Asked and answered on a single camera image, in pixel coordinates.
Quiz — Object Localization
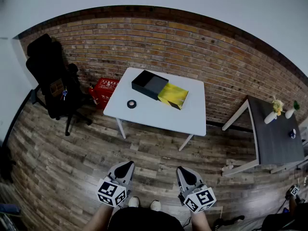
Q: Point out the red plastic crate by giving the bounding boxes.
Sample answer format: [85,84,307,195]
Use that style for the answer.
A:
[88,77,120,110]

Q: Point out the person's right forearm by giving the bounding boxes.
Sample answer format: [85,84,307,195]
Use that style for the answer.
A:
[190,209,212,231]

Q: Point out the white vase with green plant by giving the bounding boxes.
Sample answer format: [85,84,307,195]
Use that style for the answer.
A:
[285,100,301,119]

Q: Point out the black wheeled base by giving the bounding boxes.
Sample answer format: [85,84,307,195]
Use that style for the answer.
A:
[0,153,16,184]

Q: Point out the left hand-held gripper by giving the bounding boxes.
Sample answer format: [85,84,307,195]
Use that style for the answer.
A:
[97,161,135,208]

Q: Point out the person's left white shoe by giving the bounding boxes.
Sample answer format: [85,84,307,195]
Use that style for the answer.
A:
[128,196,140,208]

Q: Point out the person's left forearm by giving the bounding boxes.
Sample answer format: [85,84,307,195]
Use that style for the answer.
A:
[83,202,115,231]

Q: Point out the dark grey side table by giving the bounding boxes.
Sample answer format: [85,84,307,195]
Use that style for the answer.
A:
[221,95,308,177]

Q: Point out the person's black clothing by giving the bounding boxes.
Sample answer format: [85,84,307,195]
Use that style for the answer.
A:
[108,207,185,231]

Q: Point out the black office chair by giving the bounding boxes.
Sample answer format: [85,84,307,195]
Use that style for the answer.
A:
[26,33,93,137]

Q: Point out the black and yellow drawer box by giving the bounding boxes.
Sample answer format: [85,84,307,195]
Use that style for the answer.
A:
[131,70,190,111]

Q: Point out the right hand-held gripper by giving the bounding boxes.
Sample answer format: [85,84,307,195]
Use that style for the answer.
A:
[176,167,217,214]

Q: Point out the white vase with yellow flowers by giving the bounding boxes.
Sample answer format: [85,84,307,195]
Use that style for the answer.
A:
[264,99,284,125]

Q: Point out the brown cardboard box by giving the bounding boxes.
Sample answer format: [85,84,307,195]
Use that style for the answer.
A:
[50,79,64,98]

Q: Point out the white table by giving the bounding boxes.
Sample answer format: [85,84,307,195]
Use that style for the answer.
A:
[103,67,207,152]

